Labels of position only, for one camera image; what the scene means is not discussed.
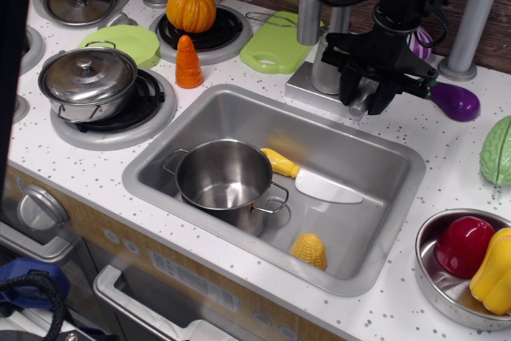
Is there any steel pot in sink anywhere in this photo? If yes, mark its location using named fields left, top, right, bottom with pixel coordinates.
left=162, top=139, right=289, bottom=236

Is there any green cutting board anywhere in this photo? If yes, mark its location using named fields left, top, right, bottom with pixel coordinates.
left=240, top=11, right=313, bottom=74

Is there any steel pot lid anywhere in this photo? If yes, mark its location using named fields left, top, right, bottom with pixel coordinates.
left=42, top=0, right=117, bottom=26

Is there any dark foreground panel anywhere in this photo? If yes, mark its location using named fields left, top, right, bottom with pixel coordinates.
left=0, top=0, right=39, bottom=214

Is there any green plastic plate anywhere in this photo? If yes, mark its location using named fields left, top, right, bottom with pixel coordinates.
left=78, top=25, right=160, bottom=69

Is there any orange toy carrot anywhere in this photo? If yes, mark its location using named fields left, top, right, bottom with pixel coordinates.
left=175, top=35, right=204, bottom=89

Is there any stove burner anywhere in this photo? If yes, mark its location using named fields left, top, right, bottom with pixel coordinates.
left=50, top=69, right=177, bottom=151
left=149, top=6, right=252, bottom=65

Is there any silver post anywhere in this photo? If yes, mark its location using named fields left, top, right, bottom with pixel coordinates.
left=438, top=0, right=494, bottom=81

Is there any purple white toy onion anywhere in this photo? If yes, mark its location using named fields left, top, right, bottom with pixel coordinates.
left=406, top=27, right=433, bottom=61

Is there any wire utensil handle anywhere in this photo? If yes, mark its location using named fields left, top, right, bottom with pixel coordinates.
left=245, top=12, right=298, bottom=29

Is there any silver faucet lever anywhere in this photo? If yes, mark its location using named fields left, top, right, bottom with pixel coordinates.
left=348, top=77, right=378, bottom=117

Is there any front stove burner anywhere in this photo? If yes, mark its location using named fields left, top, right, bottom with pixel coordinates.
left=50, top=69, right=177, bottom=151

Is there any red toy pepper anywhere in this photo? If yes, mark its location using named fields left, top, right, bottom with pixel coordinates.
left=434, top=216, right=495, bottom=279

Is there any silver sink basin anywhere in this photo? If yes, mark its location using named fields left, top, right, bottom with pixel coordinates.
left=122, top=84, right=426, bottom=296

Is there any yellow handled toy knife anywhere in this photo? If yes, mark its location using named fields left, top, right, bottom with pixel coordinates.
left=261, top=148, right=363, bottom=204

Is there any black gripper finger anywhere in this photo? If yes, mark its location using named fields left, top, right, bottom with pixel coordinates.
left=368, top=81, right=404, bottom=115
left=339, top=66, right=362, bottom=105

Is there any black braided cable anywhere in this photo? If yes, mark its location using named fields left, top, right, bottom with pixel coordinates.
left=0, top=272, right=67, bottom=341

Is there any yellow toy pepper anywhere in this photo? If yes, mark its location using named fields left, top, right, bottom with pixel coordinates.
left=469, top=228, right=510, bottom=315

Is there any blue clamp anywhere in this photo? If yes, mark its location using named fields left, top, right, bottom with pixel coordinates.
left=1, top=258, right=70, bottom=309

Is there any silver front dial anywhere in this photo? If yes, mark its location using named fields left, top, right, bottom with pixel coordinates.
left=17, top=184, right=69, bottom=232

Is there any green toy cabbage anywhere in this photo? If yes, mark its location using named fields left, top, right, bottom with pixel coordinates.
left=479, top=116, right=510, bottom=186

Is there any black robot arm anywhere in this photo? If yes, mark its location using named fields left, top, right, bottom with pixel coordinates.
left=316, top=0, right=449, bottom=115

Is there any oven door handle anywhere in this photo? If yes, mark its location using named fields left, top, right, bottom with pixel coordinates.
left=93, top=264, right=236, bottom=340

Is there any steel pot with lid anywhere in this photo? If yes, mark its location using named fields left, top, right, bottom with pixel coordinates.
left=38, top=46, right=138, bottom=123

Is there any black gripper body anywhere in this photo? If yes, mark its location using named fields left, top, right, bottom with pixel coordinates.
left=322, top=7, right=438, bottom=98

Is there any orange toy pumpkin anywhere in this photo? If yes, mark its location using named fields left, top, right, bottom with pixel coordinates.
left=166, top=0, right=216, bottom=34

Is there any purple toy eggplant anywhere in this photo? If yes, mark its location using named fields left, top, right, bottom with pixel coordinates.
left=426, top=82, right=481, bottom=122

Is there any back stove burner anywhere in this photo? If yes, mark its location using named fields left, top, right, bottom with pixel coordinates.
left=149, top=6, right=252, bottom=65

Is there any silver faucet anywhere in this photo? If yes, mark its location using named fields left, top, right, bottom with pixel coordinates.
left=285, top=0, right=365, bottom=121

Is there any yellow toy corn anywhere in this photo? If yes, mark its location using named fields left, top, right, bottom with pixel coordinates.
left=291, top=233, right=327, bottom=270

